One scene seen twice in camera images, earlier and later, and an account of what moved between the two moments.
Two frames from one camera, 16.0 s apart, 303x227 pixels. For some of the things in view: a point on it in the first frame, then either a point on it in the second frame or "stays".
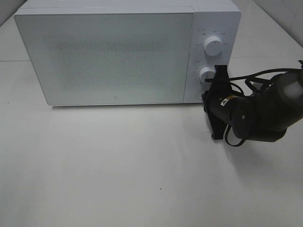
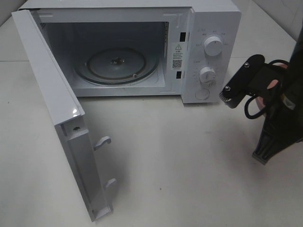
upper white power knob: x=213 y=46 stays
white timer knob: x=207 y=73 stays
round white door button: x=198 y=94 stays
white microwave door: x=110 y=58 to x=68 y=117
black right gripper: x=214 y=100 to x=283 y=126
